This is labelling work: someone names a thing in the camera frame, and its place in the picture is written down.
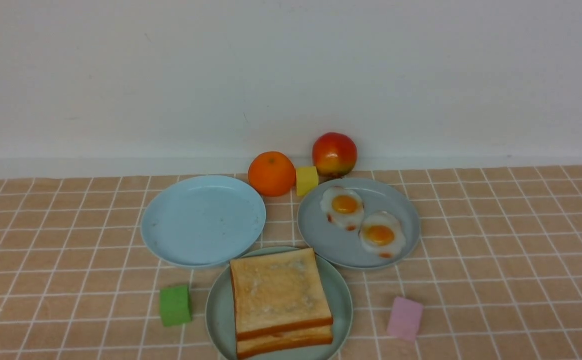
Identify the green foam cube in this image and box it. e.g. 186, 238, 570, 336
160, 284, 193, 327

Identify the yellow foam cube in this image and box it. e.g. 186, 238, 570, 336
295, 166, 320, 198

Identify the fried egg toy right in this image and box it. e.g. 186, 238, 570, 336
358, 210, 406, 259

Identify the blue plate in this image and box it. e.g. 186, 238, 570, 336
140, 175, 267, 269

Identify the fried egg toy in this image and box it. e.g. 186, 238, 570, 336
320, 186, 364, 231
358, 210, 406, 259

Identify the red yellow mango toy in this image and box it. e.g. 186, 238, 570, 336
312, 132, 358, 179

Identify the orange fruit toy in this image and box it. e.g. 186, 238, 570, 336
247, 151, 296, 198

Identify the pink foam cube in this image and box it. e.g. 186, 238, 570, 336
386, 296, 424, 343

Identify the toast slice toy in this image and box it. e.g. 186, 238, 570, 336
236, 325, 333, 360
229, 248, 334, 341

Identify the fried egg toy rear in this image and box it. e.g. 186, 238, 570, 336
320, 186, 364, 231

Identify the grey plate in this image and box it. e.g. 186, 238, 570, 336
297, 178, 421, 271

